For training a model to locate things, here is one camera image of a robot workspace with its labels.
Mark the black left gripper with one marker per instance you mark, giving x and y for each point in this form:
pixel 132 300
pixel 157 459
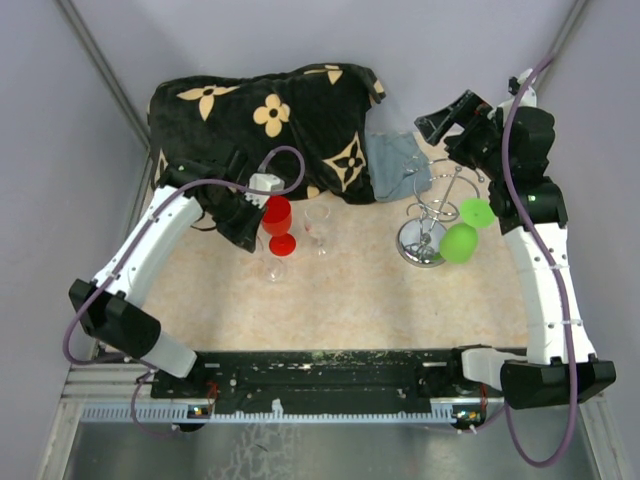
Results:
pixel 246 234

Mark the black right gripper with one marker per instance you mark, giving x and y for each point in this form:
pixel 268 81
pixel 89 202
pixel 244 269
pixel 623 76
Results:
pixel 469 111

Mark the red wine glass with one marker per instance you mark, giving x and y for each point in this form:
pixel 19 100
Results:
pixel 277 222

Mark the clear wine glass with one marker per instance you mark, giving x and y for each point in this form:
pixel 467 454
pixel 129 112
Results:
pixel 266 266
pixel 317 226

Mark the green wine glass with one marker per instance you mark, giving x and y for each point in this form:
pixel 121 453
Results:
pixel 461 240

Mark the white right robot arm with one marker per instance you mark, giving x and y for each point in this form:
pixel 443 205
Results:
pixel 510 146

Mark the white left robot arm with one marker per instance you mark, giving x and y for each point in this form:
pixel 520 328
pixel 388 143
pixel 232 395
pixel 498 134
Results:
pixel 109 307

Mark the chrome wine glass rack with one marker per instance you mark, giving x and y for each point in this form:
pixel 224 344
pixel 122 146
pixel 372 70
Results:
pixel 433 209

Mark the blue grey cloth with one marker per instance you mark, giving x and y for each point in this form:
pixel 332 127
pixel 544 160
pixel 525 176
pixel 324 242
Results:
pixel 397 166

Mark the black floral blanket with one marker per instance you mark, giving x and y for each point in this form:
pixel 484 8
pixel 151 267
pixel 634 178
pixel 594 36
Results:
pixel 313 117

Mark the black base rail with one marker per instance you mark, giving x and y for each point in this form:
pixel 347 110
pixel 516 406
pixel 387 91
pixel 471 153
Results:
pixel 318 382

